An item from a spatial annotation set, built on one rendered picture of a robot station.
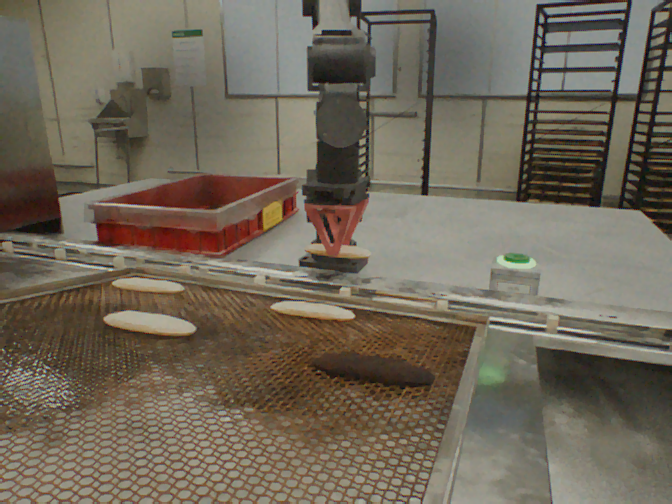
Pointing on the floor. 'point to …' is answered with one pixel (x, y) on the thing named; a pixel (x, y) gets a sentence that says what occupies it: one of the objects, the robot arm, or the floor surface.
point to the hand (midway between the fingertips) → (337, 246)
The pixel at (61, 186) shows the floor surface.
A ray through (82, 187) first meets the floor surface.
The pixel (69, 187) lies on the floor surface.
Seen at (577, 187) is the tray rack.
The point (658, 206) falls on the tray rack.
